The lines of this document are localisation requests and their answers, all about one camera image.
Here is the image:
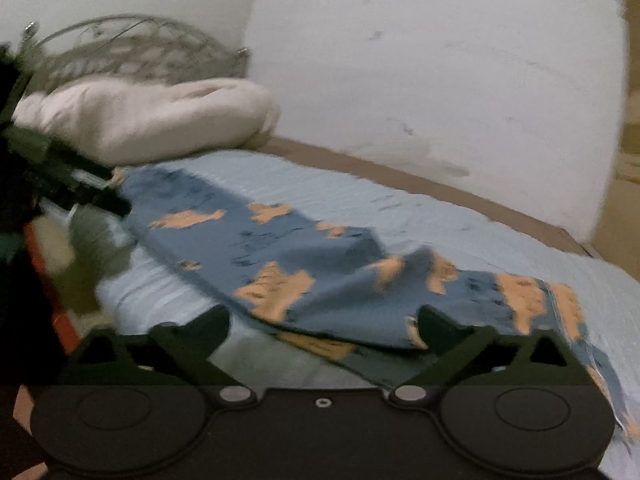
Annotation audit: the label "blue patterned kids pants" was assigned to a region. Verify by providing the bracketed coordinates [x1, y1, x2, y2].
[116, 166, 639, 439]

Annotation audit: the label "light blue bed cover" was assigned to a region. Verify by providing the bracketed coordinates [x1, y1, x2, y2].
[37, 149, 640, 480]

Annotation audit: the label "cream rolled duvet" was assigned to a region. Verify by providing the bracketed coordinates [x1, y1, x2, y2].
[13, 76, 280, 166]

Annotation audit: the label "metal ornate headboard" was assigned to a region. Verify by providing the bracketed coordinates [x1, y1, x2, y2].
[18, 14, 252, 93]

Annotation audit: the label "brown wooden bed frame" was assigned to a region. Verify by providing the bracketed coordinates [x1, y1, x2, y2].
[243, 136, 600, 258]

